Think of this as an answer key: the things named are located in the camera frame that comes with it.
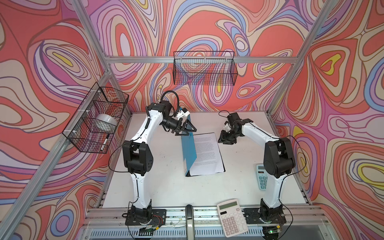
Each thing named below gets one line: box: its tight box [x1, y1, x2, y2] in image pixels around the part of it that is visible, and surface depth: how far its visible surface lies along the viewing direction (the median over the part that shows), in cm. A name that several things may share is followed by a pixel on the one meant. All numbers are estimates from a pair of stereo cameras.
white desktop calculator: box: [217, 198, 249, 238], surface depth 73 cm
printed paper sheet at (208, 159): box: [189, 132, 224, 176], surface depth 96 cm
